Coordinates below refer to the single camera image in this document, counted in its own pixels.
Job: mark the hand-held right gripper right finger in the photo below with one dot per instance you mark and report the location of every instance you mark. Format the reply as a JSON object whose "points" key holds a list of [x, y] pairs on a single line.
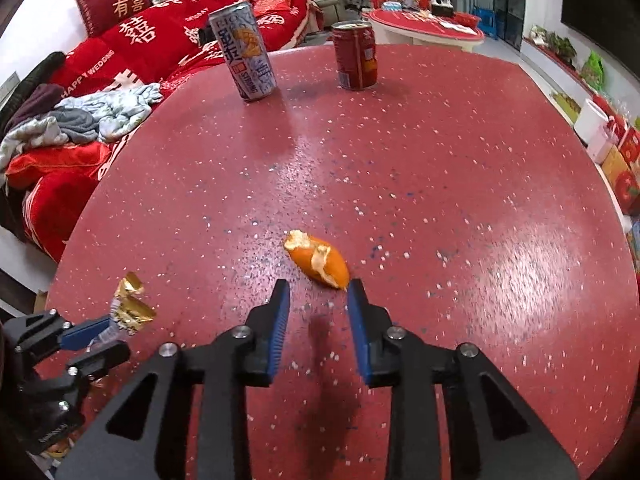
{"points": [[360, 332]]}

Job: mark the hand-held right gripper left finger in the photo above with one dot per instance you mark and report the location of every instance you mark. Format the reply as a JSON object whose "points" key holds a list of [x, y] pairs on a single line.
{"points": [[277, 330]]}

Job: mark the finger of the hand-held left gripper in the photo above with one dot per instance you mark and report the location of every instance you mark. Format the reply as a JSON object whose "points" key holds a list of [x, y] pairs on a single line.
{"points": [[85, 334], [105, 357]]}

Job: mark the gold candy wrapper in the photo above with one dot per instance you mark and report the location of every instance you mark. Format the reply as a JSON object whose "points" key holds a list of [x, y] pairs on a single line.
{"points": [[132, 310]]}

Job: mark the orange peel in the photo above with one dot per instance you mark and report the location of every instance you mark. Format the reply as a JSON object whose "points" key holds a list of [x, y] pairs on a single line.
{"points": [[325, 262]]}

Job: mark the grey blue clothes pile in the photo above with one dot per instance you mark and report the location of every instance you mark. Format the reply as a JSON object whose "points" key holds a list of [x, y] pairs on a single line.
{"points": [[115, 112]]}

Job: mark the maroon garment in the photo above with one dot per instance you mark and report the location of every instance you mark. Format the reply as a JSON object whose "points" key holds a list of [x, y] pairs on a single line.
{"points": [[40, 102]]}

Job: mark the black jacket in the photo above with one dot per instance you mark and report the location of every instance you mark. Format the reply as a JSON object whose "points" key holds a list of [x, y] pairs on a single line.
{"points": [[35, 75]]}

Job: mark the red drink can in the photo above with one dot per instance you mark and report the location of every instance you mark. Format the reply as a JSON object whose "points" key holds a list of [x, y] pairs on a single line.
{"points": [[355, 57]]}

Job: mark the tall white drink can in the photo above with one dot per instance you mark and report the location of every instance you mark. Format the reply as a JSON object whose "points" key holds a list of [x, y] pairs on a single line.
{"points": [[245, 55]]}

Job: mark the red printed sofa cover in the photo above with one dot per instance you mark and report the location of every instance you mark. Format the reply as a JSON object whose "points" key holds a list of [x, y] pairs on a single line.
{"points": [[150, 45]]}

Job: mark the apple print box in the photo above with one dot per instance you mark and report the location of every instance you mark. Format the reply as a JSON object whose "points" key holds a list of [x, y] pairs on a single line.
{"points": [[622, 185]]}

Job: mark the small black garment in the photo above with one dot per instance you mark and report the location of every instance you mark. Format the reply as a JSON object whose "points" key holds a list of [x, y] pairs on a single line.
{"points": [[207, 35]]}

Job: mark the green yellow flat box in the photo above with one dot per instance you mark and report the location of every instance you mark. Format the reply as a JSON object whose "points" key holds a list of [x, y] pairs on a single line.
{"points": [[565, 106]]}

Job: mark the pink gift bag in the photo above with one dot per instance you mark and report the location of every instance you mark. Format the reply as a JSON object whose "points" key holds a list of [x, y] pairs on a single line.
{"points": [[602, 145]]}

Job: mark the white cylindrical bin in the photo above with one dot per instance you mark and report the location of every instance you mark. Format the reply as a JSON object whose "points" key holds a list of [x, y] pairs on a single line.
{"points": [[590, 120]]}

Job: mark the round red-topped coffee table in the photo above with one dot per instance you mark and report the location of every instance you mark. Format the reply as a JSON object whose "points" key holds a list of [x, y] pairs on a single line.
{"points": [[425, 22]]}

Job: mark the red round-pattern cover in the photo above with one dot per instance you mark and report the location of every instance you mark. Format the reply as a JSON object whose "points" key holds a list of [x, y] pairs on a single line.
{"points": [[287, 10]]}

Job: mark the red waffle print box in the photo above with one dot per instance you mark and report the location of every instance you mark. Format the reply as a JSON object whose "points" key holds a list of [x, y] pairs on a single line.
{"points": [[631, 145]]}

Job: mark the red bowl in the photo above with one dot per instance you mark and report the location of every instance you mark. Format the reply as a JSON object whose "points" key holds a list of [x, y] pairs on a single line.
{"points": [[465, 19]]}

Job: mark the dark red cushion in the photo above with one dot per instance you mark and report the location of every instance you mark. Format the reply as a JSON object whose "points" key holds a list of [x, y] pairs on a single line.
{"points": [[115, 2]]}

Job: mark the white television cabinet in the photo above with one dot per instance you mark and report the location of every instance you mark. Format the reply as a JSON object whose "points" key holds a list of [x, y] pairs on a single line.
{"points": [[550, 58]]}

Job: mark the black tissue box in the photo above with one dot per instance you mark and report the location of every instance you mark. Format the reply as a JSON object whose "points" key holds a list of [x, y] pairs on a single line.
{"points": [[442, 8]]}

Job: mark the blue plastic stool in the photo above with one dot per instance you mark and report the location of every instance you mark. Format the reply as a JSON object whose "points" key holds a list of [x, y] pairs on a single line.
{"points": [[485, 20]]}

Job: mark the small leafy potted plant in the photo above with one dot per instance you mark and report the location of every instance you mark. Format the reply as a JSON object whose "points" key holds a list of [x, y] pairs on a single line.
{"points": [[560, 45]]}

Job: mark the green snack bag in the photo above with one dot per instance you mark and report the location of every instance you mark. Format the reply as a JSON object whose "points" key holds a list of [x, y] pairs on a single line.
{"points": [[592, 70]]}

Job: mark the dark glass door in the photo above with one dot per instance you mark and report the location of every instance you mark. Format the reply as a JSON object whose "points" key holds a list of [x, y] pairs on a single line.
{"points": [[509, 0]]}

